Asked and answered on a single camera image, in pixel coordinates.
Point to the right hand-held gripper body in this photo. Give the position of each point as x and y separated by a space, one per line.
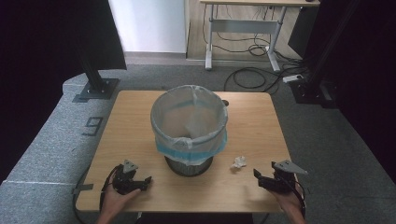
280 183

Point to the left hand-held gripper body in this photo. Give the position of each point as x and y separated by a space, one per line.
124 182

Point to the person's right hand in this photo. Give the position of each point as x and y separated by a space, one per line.
291 200

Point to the person's left hand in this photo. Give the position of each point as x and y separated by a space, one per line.
115 202

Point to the crumpled white tissue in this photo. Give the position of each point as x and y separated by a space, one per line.
239 161

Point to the grey tape strip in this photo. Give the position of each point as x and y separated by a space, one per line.
83 188

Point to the black mesh trash bin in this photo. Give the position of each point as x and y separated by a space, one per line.
188 168

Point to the translucent white blue garbage bag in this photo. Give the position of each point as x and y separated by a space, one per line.
190 121

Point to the black metal stand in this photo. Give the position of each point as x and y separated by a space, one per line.
96 84
311 90

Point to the white power strip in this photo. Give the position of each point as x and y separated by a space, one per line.
292 78

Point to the white panel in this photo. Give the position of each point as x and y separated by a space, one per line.
149 25

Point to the black curtain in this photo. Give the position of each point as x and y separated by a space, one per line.
46 46

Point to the wooden desk with grey frame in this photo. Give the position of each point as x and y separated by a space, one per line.
249 26

